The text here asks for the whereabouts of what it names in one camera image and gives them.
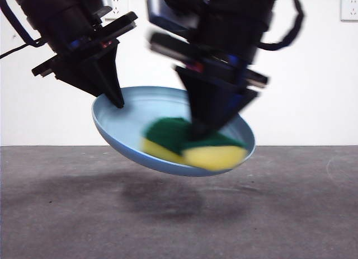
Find light blue round plate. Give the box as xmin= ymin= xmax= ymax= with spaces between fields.
xmin=91 ymin=86 xmax=256 ymax=178

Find yellow sponge with green scourer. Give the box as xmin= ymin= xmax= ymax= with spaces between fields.
xmin=141 ymin=117 xmax=248 ymax=170

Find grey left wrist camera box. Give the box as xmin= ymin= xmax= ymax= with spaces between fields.
xmin=88 ymin=0 xmax=113 ymax=21

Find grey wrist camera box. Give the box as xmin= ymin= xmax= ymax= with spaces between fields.
xmin=145 ymin=0 xmax=204 ymax=32
xmin=88 ymin=0 xmax=113 ymax=21

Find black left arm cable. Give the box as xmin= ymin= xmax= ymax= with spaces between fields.
xmin=0 ymin=0 xmax=47 ymax=60

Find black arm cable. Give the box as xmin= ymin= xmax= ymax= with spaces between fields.
xmin=0 ymin=0 xmax=47 ymax=60
xmin=261 ymin=0 xmax=306 ymax=51

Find white wall socket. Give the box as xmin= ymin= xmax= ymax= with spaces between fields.
xmin=102 ymin=0 xmax=129 ymax=21
xmin=340 ymin=0 xmax=358 ymax=22

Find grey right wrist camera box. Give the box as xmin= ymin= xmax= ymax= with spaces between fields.
xmin=145 ymin=0 xmax=204 ymax=32

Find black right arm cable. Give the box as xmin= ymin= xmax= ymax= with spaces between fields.
xmin=261 ymin=0 xmax=306 ymax=51

